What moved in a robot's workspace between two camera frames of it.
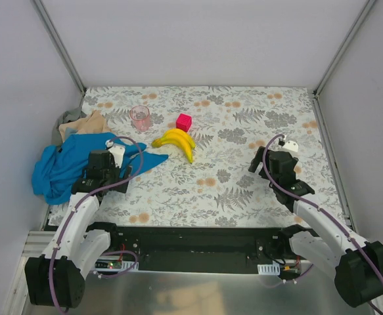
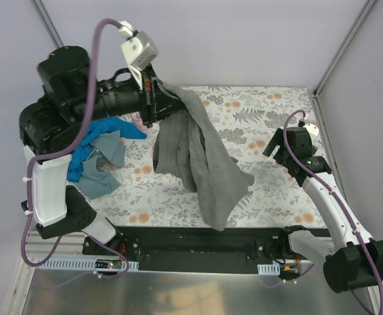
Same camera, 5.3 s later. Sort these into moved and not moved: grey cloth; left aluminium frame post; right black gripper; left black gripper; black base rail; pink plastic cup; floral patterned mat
Moved: grey cloth; right black gripper; left black gripper
Not moved: pink plastic cup; left aluminium frame post; black base rail; floral patterned mat
